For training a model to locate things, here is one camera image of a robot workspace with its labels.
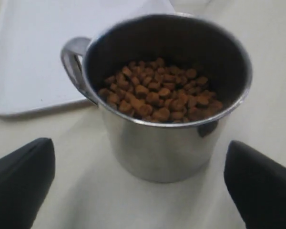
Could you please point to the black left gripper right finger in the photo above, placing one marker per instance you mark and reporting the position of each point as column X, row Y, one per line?
column 257, row 186

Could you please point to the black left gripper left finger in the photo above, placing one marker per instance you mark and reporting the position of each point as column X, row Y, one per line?
column 26, row 175

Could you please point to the steel mug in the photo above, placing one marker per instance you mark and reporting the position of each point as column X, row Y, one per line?
column 164, row 84

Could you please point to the white plastic tray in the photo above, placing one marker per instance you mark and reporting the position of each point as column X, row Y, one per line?
column 32, row 34

